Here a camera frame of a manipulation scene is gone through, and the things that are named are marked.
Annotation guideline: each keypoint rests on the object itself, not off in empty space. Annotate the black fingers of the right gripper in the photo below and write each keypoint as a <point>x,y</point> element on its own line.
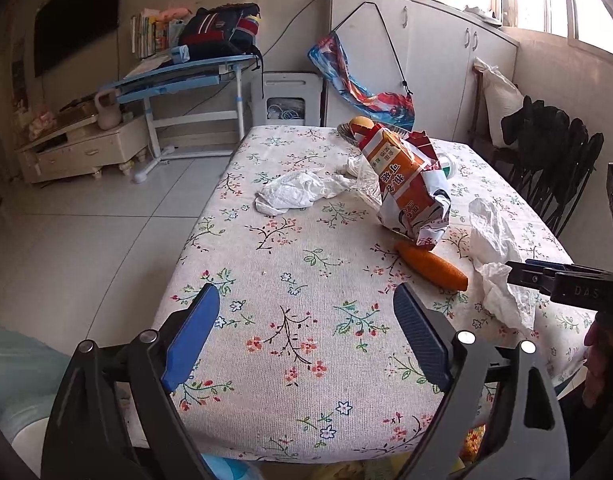
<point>576,286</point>

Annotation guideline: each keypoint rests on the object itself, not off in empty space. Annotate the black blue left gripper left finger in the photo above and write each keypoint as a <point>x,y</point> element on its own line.
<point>113,416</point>

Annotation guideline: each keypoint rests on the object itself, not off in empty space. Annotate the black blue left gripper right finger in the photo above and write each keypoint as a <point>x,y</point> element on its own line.
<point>498,418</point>

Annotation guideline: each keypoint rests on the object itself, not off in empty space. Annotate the large white paper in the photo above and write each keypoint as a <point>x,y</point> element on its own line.
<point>492,245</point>

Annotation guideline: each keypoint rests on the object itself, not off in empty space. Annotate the orange peel piece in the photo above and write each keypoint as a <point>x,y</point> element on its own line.
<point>433,268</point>

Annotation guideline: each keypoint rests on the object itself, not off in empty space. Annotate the white plastic bag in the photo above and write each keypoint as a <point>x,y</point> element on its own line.
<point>299,190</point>

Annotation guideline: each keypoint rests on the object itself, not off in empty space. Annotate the teal white sofa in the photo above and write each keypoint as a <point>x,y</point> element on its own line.
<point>30,375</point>

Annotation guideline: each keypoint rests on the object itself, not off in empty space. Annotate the black folding chairs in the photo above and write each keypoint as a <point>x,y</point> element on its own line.
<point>551,158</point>

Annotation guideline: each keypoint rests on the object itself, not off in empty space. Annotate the floral tablecloth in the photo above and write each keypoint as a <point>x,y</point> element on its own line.
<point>306,361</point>

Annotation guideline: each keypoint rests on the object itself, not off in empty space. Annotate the orange snack bag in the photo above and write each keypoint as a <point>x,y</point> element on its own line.
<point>414,193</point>

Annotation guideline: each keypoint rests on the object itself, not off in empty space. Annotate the white TV cabinet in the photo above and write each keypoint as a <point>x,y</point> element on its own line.
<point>84,148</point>

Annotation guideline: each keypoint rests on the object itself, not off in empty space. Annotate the colourful kite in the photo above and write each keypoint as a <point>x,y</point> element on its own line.
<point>392,108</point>

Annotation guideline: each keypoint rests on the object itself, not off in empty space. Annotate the yellow mango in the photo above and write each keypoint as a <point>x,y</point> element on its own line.
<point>361,125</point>

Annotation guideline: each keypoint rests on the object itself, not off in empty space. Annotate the pink kettlebell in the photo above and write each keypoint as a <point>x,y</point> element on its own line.
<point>108,108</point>

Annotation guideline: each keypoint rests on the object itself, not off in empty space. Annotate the grey fruit plate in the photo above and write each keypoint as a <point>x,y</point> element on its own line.
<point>347,132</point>

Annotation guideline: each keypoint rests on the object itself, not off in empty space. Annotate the white cupboard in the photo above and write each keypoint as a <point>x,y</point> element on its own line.
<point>428,45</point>

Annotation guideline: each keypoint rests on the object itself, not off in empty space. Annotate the blue study desk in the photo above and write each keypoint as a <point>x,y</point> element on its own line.
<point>169,80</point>

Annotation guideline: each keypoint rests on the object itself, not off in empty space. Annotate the white plastic stool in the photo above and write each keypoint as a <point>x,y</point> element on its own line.
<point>286,98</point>

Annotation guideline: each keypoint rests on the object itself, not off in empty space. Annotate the row of books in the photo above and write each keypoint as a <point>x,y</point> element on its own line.
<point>154,31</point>

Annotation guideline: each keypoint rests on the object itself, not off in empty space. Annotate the dark backpack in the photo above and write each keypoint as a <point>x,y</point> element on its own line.
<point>222,31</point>

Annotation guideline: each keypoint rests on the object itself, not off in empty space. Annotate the black television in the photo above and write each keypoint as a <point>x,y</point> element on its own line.
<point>64,27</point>

